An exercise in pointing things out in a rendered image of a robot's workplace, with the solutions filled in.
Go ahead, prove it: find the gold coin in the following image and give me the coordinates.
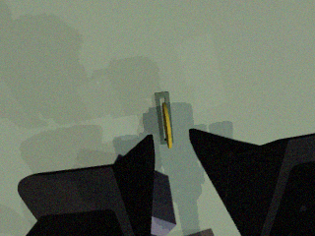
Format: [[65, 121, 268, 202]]
[[162, 102, 172, 148]]

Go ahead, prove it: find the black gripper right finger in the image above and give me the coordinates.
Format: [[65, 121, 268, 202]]
[[189, 129, 315, 236]]

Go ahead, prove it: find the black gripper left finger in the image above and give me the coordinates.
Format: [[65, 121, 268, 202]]
[[18, 135, 156, 236]]

